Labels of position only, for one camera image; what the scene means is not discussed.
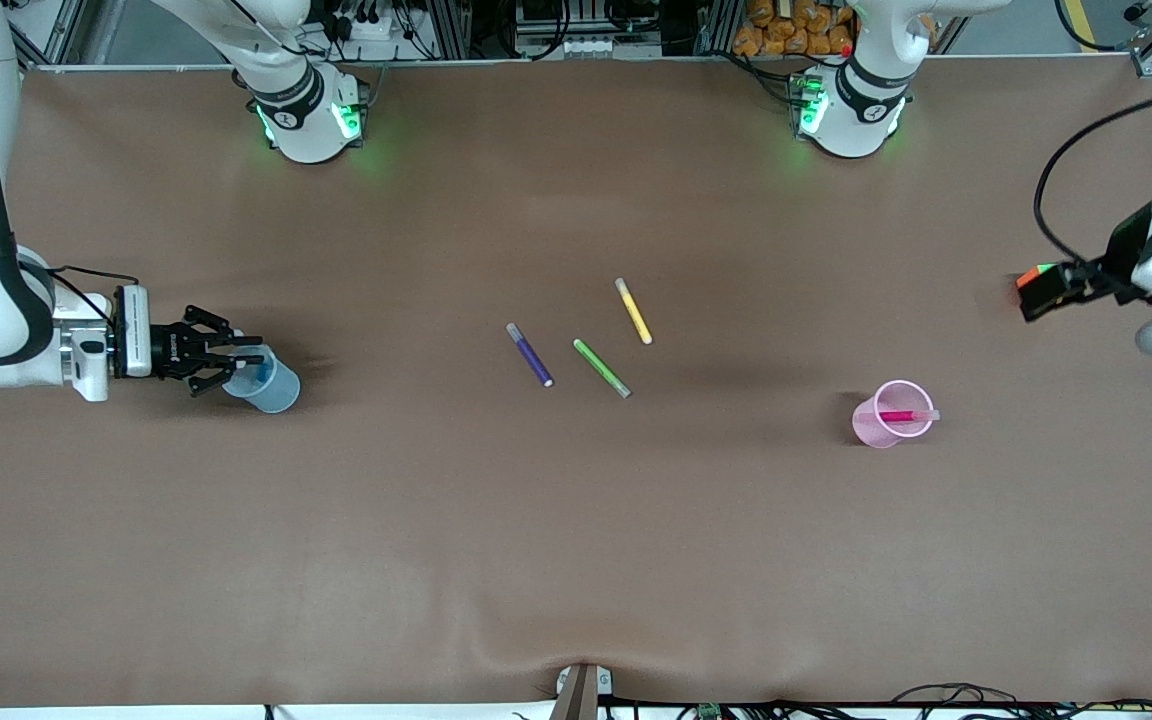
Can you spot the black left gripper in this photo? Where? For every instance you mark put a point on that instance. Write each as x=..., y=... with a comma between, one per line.
x=1083, y=278

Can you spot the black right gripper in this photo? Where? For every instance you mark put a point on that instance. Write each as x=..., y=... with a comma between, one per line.
x=168, y=347

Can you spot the blue marker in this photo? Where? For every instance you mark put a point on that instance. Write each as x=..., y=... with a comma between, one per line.
x=261, y=373

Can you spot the pink marker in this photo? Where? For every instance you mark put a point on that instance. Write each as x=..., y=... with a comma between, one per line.
x=901, y=415

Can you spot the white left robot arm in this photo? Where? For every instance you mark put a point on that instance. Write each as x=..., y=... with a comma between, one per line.
x=861, y=100

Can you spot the multicolour puzzle cube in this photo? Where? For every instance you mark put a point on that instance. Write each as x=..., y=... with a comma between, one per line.
x=1028, y=279

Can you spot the blue mesh cup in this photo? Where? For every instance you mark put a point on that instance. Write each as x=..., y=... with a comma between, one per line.
x=271, y=390

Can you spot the pink mesh cup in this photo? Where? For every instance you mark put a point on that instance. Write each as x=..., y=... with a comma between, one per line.
x=876, y=430

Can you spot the purple marker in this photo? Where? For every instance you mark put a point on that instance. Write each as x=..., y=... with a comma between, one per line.
x=530, y=355

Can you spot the white power strip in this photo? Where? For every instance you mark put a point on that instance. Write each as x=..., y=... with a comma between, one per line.
x=366, y=25

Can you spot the orange snack bags pile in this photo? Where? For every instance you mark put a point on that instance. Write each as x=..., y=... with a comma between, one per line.
x=796, y=30

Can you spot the green marker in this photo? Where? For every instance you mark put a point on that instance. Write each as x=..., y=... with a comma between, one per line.
x=601, y=367

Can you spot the yellow marker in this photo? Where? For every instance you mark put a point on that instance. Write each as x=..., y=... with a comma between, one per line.
x=633, y=311

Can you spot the aluminium corner bracket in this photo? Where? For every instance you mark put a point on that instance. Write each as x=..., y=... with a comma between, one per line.
x=1151, y=63

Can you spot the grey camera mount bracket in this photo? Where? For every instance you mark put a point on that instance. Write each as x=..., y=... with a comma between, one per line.
x=581, y=695

